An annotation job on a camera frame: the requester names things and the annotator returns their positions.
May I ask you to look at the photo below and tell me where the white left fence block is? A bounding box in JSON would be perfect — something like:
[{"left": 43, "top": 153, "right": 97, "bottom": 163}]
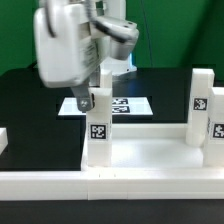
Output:
[{"left": 0, "top": 128, "right": 8, "bottom": 155}]

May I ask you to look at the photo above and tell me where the white desk top tray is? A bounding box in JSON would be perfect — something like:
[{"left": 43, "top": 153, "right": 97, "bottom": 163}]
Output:
[{"left": 80, "top": 123, "right": 209, "bottom": 172}]

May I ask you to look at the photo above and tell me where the white front fence bar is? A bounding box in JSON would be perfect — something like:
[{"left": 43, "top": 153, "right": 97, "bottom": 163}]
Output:
[{"left": 0, "top": 169, "right": 224, "bottom": 201}]

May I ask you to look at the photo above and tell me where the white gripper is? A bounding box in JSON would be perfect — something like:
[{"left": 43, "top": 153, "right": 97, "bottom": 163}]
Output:
[{"left": 34, "top": 4, "right": 109, "bottom": 112}]

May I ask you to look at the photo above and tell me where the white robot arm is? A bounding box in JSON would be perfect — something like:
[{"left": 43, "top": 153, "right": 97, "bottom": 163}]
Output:
[{"left": 34, "top": 0, "right": 139, "bottom": 112}]

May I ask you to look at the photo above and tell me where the fiducial marker sheet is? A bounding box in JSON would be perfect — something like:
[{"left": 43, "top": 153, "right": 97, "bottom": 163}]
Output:
[{"left": 58, "top": 97, "right": 153, "bottom": 116}]

